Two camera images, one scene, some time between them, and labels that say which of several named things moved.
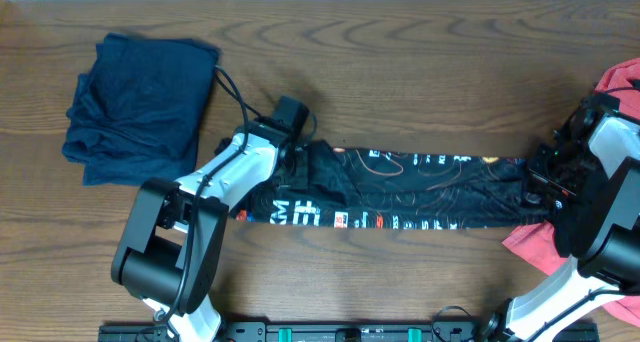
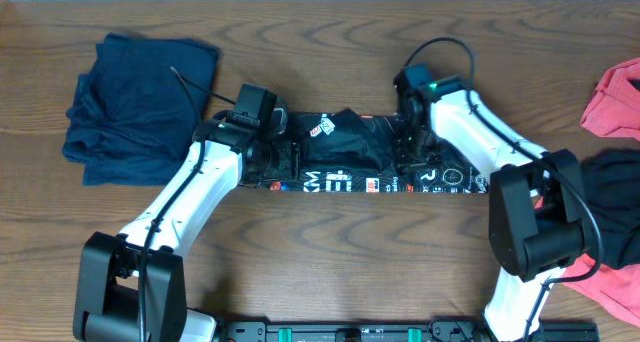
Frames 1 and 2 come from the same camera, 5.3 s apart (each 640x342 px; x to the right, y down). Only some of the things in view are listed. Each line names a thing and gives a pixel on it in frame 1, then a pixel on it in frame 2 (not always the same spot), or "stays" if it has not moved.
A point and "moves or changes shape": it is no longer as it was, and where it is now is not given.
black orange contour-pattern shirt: [310, 184] moves or changes shape
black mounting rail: [352, 332] stays
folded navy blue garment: [136, 117] stays
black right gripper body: [565, 170] → [418, 149]
